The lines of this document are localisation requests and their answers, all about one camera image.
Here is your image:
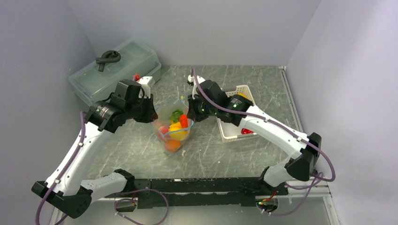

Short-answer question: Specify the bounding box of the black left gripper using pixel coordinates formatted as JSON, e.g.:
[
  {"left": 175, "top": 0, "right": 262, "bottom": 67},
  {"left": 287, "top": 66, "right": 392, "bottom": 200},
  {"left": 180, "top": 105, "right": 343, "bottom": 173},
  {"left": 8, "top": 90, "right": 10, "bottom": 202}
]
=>
[{"left": 125, "top": 93, "right": 159, "bottom": 123}]

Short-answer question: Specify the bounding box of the orange toy carrot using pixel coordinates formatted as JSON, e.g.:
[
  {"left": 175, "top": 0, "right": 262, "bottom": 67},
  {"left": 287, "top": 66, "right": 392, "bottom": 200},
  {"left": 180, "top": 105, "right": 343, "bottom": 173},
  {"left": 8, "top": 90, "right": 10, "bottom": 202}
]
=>
[{"left": 179, "top": 114, "right": 189, "bottom": 128}]

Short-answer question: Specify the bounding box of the pink toy peach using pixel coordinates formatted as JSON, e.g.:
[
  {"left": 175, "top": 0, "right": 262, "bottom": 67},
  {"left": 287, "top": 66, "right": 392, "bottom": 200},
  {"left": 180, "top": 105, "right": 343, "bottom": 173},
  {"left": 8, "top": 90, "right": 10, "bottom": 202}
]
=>
[{"left": 158, "top": 125, "right": 169, "bottom": 138}]

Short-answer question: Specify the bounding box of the clear zip top bag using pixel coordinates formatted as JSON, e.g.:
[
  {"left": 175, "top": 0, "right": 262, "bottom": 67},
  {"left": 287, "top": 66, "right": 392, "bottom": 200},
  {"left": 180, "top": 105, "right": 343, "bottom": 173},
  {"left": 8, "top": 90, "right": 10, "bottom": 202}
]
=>
[{"left": 151, "top": 97, "right": 194, "bottom": 153}]

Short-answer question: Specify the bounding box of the yellow toy lemon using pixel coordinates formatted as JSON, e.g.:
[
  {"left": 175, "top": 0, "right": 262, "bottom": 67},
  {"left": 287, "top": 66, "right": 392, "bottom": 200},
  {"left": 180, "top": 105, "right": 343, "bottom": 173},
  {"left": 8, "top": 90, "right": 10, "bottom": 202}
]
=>
[
  {"left": 168, "top": 129, "right": 188, "bottom": 141},
  {"left": 237, "top": 92, "right": 248, "bottom": 99}
]

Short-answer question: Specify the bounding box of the orange toy orange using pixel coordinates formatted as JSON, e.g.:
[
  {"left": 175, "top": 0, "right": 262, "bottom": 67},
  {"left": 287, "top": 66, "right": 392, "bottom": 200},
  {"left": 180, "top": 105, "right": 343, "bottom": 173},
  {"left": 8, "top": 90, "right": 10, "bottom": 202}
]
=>
[{"left": 164, "top": 140, "right": 181, "bottom": 152}]

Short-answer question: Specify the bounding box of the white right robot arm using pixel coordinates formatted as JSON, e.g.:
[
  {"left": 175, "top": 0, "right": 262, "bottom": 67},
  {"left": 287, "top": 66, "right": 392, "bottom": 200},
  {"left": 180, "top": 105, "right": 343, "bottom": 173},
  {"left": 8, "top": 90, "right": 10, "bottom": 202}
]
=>
[{"left": 187, "top": 76, "right": 321, "bottom": 195}]

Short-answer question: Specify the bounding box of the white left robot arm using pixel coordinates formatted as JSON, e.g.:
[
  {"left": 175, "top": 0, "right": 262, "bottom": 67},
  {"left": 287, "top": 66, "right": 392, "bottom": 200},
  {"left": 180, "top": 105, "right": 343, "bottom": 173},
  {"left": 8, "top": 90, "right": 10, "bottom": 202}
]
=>
[{"left": 32, "top": 76, "right": 158, "bottom": 218}]

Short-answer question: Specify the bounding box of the green toy vegetable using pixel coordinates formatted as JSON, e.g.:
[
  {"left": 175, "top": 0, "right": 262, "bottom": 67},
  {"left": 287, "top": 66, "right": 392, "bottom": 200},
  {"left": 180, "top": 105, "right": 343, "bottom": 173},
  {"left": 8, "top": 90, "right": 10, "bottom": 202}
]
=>
[{"left": 169, "top": 109, "right": 183, "bottom": 124}]

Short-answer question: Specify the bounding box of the white perforated plastic basket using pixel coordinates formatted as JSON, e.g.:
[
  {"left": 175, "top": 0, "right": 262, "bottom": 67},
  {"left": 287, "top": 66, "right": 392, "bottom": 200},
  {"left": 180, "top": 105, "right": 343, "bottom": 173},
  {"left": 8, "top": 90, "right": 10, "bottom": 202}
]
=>
[{"left": 216, "top": 84, "right": 262, "bottom": 143}]

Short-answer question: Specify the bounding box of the red toy pepper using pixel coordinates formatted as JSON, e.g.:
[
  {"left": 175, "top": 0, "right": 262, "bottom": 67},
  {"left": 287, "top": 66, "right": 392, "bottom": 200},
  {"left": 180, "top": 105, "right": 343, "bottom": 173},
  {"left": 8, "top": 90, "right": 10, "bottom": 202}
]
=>
[{"left": 241, "top": 128, "right": 253, "bottom": 135}]

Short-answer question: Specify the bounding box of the green lidded storage box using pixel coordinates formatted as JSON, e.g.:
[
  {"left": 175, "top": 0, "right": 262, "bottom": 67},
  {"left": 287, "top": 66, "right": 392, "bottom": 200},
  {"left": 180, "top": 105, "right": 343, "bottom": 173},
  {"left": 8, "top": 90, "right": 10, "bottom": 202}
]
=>
[{"left": 69, "top": 39, "right": 161, "bottom": 105}]

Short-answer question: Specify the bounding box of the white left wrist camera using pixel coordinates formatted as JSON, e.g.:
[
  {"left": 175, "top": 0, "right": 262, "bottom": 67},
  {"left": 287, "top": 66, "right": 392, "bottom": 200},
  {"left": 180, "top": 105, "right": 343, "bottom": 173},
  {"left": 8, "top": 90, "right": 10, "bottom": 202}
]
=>
[{"left": 137, "top": 76, "right": 155, "bottom": 98}]

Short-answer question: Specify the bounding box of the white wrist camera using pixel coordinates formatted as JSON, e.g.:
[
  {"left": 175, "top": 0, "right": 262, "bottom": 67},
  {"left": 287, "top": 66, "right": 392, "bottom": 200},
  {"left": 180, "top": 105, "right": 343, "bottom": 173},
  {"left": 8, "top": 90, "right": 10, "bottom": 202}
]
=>
[
  {"left": 137, "top": 76, "right": 155, "bottom": 98},
  {"left": 187, "top": 75, "right": 205, "bottom": 97}
]

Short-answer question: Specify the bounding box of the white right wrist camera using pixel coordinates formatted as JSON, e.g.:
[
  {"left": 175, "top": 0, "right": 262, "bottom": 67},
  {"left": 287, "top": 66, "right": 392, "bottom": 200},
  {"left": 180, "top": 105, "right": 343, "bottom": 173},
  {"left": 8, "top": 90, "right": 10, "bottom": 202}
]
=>
[{"left": 187, "top": 75, "right": 205, "bottom": 97}]

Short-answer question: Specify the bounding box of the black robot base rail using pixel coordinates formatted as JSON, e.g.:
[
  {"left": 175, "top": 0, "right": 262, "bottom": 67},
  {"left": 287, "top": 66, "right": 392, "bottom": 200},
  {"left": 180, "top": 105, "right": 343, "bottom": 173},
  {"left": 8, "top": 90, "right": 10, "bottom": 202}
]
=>
[{"left": 106, "top": 177, "right": 288, "bottom": 209}]

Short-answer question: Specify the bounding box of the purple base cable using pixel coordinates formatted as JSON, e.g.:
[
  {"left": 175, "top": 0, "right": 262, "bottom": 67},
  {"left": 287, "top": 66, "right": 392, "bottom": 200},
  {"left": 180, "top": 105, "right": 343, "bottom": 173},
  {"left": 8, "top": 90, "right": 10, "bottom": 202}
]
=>
[{"left": 114, "top": 190, "right": 169, "bottom": 225}]

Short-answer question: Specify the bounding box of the aluminium frame rail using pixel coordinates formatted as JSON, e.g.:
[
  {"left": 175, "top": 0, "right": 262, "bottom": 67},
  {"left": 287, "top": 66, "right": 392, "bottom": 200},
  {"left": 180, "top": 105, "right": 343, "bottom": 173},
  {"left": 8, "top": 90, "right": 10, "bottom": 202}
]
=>
[{"left": 278, "top": 66, "right": 327, "bottom": 191}]

